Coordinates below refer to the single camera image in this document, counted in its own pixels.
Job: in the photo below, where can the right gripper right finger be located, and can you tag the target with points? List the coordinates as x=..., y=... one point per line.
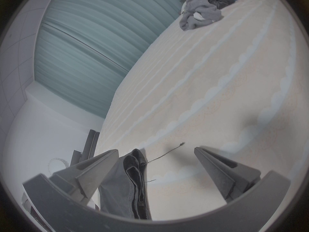
x=217, y=168

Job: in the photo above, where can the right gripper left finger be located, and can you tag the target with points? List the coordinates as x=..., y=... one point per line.
x=96, y=168

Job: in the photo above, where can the bed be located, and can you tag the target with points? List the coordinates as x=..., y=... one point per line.
x=217, y=93

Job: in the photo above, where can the black chest of drawers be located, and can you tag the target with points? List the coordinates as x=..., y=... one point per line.
x=90, y=144

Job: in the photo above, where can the blue-green curtain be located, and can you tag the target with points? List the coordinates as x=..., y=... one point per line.
x=115, y=16
x=79, y=76

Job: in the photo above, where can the grey garment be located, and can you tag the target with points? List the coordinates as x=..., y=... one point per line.
x=200, y=8

